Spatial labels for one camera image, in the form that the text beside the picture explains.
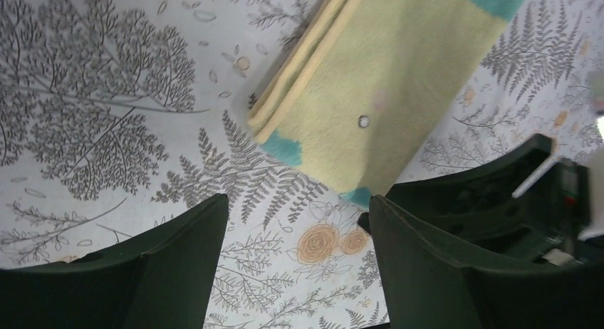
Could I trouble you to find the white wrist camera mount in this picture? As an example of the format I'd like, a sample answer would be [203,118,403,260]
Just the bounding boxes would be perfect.
[511,69,604,243]

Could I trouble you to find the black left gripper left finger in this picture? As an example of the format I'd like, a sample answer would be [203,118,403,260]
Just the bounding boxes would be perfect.
[1,194,229,328]

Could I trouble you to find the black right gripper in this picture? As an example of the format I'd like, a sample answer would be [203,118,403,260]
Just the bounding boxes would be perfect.
[357,132,604,266]

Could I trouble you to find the yellow and teal towel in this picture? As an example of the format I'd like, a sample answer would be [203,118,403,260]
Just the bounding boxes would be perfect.
[248,0,525,207]

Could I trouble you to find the floral patterned table mat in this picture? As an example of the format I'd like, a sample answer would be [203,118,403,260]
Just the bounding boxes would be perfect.
[0,0,604,329]

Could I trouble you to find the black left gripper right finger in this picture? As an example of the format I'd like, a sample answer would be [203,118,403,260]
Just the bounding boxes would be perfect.
[369,196,603,328]

